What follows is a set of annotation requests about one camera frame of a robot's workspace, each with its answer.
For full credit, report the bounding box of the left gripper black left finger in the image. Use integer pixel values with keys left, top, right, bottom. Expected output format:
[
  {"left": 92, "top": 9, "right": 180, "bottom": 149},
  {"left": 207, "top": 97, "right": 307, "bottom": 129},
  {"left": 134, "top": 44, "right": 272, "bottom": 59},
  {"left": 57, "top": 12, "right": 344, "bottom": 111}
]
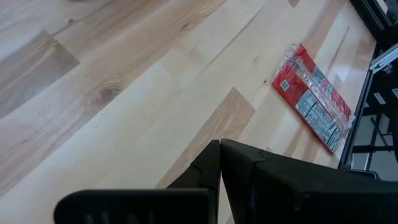
[{"left": 54, "top": 139, "right": 221, "bottom": 224}]

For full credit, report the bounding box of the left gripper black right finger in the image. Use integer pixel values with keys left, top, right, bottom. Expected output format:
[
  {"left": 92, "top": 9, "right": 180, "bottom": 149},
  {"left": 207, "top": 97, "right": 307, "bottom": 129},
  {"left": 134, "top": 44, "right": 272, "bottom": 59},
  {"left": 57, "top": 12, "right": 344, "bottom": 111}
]
[{"left": 220, "top": 138, "right": 398, "bottom": 224}]

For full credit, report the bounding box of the red popcorn bag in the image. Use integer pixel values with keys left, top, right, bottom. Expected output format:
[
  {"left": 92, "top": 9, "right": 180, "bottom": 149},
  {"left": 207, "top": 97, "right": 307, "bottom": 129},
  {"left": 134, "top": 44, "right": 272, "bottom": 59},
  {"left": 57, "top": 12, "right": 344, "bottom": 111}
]
[{"left": 272, "top": 42, "right": 356, "bottom": 154}]

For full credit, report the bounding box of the black metal table frame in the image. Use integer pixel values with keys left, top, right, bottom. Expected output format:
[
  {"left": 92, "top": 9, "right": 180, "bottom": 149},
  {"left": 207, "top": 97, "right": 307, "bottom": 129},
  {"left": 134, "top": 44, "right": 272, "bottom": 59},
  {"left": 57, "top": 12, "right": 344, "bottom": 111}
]
[{"left": 338, "top": 0, "right": 398, "bottom": 180}]

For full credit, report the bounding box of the white aluminium rail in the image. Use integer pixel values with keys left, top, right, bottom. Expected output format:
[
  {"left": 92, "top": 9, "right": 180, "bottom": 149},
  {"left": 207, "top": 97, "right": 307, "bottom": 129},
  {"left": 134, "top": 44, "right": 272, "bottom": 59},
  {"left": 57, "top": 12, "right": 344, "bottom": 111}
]
[{"left": 369, "top": 43, "right": 398, "bottom": 74}]

